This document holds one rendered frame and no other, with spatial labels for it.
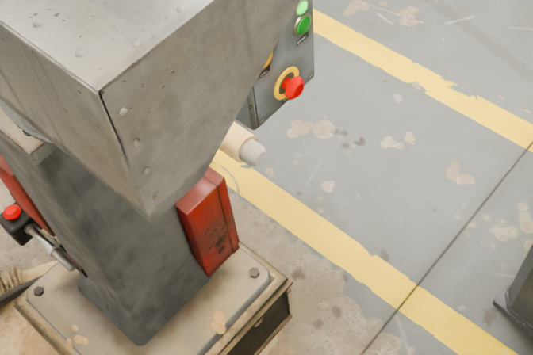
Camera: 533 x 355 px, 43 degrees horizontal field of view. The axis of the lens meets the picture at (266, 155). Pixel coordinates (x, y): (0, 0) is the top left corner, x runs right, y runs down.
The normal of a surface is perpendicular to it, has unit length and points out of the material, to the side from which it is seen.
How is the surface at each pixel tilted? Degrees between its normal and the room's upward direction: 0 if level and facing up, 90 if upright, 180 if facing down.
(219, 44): 90
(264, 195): 0
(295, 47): 90
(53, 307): 8
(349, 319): 0
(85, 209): 90
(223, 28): 90
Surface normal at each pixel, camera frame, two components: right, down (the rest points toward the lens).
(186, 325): 0.23, -0.33
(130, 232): 0.74, 0.51
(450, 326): -0.07, -0.58
